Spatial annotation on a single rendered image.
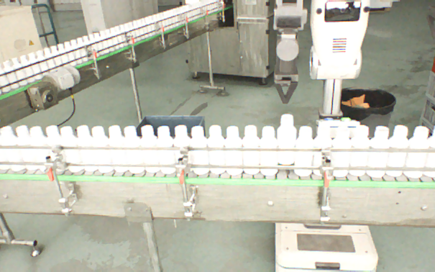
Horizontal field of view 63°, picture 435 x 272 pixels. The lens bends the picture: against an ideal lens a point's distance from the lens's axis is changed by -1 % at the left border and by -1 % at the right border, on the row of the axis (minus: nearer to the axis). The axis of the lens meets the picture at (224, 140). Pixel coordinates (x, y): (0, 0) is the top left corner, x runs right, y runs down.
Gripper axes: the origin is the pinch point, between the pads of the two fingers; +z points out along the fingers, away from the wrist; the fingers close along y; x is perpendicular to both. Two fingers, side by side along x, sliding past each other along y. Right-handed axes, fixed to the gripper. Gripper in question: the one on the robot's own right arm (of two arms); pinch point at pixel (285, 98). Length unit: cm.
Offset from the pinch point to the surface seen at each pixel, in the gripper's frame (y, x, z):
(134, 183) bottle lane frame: 4, -51, 30
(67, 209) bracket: 9, -75, 38
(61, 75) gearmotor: -105, -138, 25
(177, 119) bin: -58, -51, 34
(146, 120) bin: -58, -67, 34
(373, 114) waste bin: -139, 68, 65
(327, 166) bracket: 9.9, 12.8, 17.5
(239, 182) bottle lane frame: 4.1, -14.4, 28.0
